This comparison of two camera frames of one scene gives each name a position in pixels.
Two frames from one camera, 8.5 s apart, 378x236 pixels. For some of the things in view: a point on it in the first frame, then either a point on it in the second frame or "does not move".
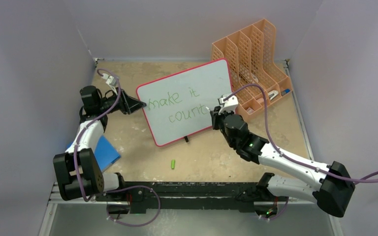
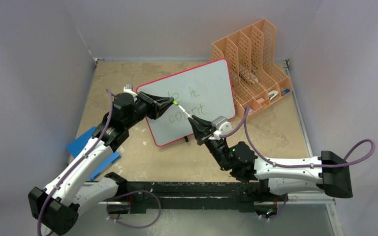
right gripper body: [218, 122] -> [201, 141]
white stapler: [272, 94] does not move
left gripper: [127, 104] -> [157, 105]
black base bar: [141, 195] does not move
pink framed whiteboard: [175, 104] does not move
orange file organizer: [257, 82] does not move
